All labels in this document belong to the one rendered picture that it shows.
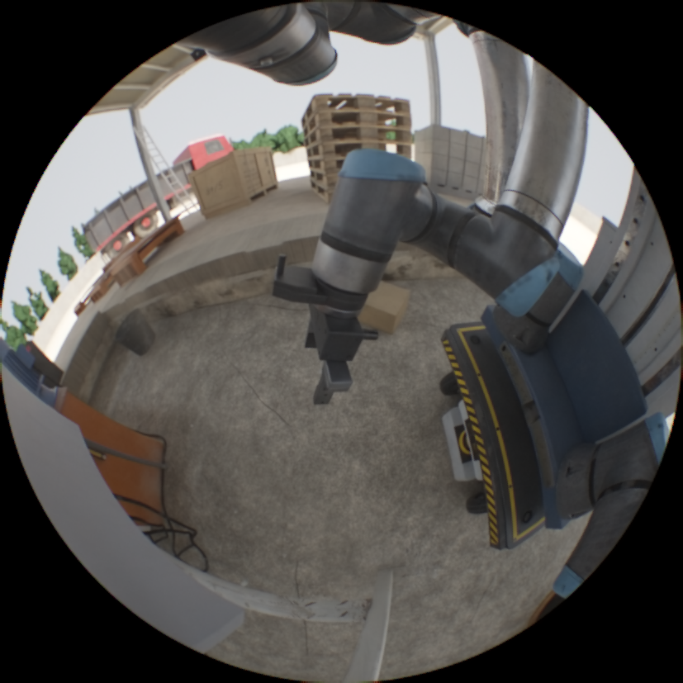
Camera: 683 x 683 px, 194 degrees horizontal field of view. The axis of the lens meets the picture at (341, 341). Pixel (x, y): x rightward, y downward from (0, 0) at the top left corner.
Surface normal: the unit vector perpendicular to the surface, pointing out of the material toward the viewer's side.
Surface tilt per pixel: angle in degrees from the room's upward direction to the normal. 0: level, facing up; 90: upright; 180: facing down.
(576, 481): 70
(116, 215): 90
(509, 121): 99
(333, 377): 25
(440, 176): 90
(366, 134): 90
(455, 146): 90
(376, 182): 75
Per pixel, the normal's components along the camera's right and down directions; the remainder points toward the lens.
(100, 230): 0.87, 0.35
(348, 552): -0.08, -0.60
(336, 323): 0.29, -0.72
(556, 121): -0.72, 0.33
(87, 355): 0.99, -0.10
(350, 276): 0.00, 0.66
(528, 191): -0.87, 0.14
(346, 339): 0.22, 0.69
